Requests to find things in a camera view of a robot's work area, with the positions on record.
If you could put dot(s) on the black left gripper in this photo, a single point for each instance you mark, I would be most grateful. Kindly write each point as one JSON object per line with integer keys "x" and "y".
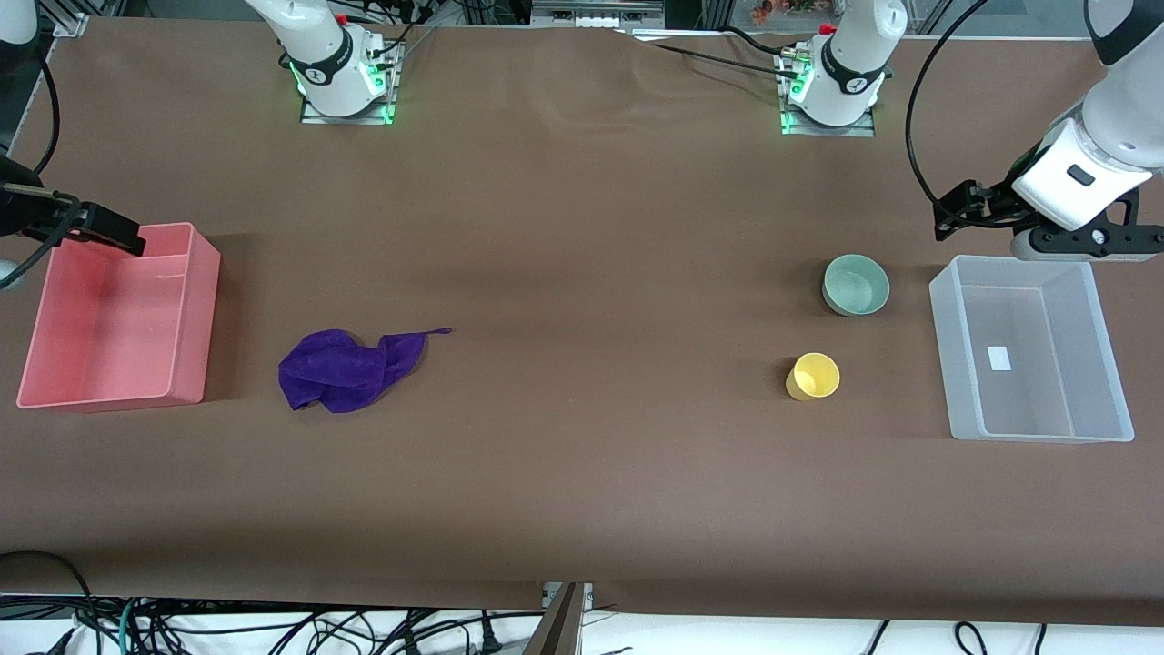
{"x": 998, "y": 202}

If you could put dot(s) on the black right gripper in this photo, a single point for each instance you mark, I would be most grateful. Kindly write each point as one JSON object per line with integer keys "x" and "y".
{"x": 16, "y": 211}

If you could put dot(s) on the green bowl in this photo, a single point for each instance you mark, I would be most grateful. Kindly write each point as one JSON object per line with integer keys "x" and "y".
{"x": 855, "y": 287}

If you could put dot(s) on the yellow cup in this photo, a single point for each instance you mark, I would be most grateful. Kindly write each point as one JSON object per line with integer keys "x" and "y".
{"x": 814, "y": 377}

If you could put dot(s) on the purple cloth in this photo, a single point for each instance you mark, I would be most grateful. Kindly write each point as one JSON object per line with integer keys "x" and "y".
{"x": 336, "y": 373}

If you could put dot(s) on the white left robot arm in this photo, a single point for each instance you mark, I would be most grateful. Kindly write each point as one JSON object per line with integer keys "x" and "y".
{"x": 850, "y": 64}

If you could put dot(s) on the pink plastic bin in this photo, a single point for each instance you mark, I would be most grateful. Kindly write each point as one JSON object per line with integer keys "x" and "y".
{"x": 109, "y": 318}

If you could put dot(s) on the white label sticker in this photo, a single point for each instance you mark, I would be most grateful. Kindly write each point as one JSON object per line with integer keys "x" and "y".
{"x": 999, "y": 358}

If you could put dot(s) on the clear plastic bin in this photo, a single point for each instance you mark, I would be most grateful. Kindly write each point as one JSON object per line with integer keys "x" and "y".
{"x": 955, "y": 364}

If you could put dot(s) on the brown table cover sheet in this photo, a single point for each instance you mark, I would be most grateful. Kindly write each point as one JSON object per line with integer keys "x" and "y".
{"x": 582, "y": 273}

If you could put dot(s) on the grey power strip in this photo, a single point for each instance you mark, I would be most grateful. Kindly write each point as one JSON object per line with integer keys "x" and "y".
{"x": 596, "y": 14}

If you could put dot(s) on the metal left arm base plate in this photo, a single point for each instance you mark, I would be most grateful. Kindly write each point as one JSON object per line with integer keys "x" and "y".
{"x": 859, "y": 130}

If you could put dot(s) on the aluminium frame corner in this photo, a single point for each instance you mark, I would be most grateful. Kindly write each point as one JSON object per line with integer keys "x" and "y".
{"x": 71, "y": 25}

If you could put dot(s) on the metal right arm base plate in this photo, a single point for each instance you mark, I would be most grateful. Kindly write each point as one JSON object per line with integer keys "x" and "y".
{"x": 314, "y": 116}

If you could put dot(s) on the grey metal post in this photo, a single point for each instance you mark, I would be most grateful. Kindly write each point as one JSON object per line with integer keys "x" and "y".
{"x": 559, "y": 628}

